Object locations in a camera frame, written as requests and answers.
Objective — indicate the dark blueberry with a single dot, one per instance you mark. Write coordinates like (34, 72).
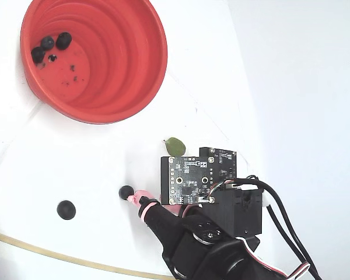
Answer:
(66, 209)
(47, 43)
(126, 192)
(38, 55)
(63, 41)

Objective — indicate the red collapsible silicone cup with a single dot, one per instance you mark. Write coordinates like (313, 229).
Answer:
(119, 73)

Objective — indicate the pale-board wrist camera module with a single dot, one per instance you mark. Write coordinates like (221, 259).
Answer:
(186, 181)

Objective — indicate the black-board wrist camera module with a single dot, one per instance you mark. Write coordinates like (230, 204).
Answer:
(224, 163)

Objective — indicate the light green leaf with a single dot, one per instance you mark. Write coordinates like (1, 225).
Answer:
(175, 146)

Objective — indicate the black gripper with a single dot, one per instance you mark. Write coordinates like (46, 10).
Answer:
(163, 220)

